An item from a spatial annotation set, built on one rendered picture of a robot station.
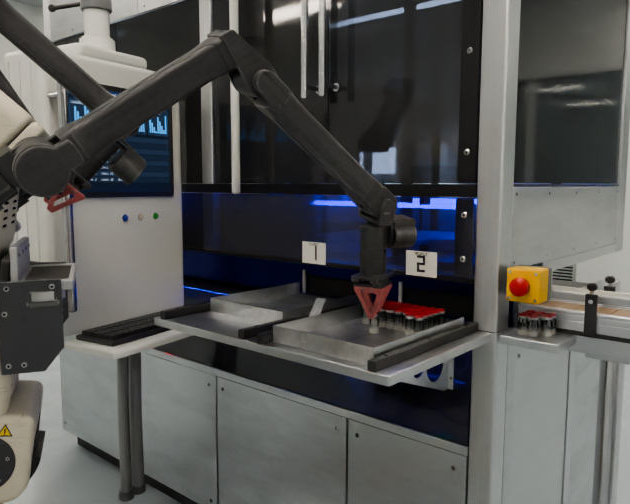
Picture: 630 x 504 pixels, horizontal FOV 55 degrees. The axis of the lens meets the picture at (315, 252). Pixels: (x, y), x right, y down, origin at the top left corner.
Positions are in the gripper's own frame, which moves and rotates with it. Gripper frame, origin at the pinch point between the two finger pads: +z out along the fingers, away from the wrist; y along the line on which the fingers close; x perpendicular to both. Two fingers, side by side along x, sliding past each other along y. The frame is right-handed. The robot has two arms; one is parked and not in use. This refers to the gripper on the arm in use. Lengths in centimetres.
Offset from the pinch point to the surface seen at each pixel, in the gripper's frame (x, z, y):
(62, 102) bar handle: 77, -49, -14
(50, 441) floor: 186, 94, 62
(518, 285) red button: -29.4, -7.5, 7.2
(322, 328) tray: 11.6, 4.2, -1.6
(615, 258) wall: -47, 49, 480
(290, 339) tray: 11.2, 2.7, -17.3
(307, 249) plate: 29.5, -9.8, 25.7
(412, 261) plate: -3.4, -9.5, 17.4
